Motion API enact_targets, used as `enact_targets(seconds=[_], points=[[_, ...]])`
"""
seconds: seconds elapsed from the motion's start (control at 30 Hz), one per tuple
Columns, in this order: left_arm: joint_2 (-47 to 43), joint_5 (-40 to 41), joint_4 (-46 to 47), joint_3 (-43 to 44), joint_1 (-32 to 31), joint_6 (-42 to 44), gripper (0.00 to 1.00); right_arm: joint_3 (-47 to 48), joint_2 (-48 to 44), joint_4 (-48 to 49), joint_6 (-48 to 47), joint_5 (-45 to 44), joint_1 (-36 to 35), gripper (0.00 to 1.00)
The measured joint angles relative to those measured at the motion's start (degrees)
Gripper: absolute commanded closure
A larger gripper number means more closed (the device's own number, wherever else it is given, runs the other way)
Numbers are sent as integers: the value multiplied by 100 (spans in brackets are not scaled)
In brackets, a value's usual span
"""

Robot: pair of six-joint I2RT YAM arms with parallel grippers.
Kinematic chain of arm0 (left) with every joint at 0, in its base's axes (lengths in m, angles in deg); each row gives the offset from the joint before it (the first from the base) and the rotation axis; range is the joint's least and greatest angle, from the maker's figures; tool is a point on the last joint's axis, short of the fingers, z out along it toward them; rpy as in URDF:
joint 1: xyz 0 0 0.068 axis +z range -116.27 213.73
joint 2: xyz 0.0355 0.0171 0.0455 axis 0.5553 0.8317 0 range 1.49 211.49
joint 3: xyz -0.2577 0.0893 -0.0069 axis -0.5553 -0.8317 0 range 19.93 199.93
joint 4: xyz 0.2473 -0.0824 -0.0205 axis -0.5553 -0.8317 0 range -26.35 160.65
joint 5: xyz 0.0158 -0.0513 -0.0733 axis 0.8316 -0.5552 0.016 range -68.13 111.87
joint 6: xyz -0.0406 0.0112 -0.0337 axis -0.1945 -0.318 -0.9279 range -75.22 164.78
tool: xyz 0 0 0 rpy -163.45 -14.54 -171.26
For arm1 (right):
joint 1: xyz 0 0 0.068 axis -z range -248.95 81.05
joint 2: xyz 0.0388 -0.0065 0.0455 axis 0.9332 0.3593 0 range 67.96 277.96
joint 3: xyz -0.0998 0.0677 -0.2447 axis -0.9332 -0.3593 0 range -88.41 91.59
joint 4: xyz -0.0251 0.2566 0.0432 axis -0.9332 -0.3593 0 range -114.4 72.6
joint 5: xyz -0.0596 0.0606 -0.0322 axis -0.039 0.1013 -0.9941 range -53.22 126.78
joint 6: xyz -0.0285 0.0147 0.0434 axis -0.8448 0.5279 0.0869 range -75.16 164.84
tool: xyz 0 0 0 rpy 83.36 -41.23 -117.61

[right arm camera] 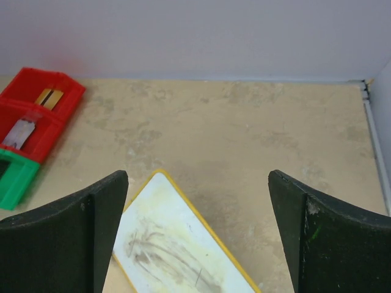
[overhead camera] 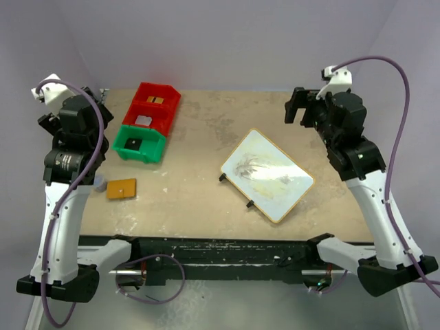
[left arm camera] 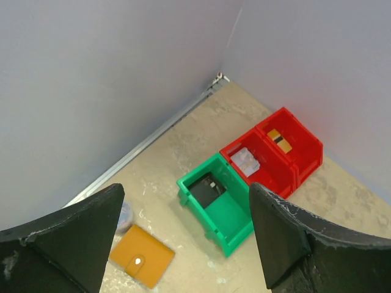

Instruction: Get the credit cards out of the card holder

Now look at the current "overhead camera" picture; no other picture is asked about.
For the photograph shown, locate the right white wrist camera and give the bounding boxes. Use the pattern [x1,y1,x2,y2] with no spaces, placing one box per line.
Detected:
[316,66,352,100]

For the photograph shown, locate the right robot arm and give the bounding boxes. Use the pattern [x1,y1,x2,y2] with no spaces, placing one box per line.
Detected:
[285,87,439,297]

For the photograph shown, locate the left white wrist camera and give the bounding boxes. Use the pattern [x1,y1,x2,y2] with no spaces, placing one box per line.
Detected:
[31,82,75,113]

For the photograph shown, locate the red bin with gold card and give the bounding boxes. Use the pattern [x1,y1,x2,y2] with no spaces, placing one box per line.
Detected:
[132,82,181,109]

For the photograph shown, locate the gold card with black stripe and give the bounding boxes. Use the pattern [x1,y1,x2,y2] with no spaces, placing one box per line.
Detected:
[146,96,164,104]

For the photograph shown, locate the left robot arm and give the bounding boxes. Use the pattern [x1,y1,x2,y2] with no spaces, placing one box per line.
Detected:
[16,78,140,303]

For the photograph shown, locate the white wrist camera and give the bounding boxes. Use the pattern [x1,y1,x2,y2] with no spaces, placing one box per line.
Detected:
[31,82,75,113]
[316,66,352,100]

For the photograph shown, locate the silver card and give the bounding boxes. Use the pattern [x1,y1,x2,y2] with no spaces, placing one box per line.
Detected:
[135,115,153,127]

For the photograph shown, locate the green plastic bin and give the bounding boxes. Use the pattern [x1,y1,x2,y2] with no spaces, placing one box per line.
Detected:
[112,125,166,164]

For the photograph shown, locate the white board with wooden frame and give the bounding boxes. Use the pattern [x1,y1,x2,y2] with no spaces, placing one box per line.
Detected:
[219,129,315,223]

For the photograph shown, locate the red bin with silver card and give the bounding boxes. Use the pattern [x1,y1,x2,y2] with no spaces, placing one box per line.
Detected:
[122,102,176,137]

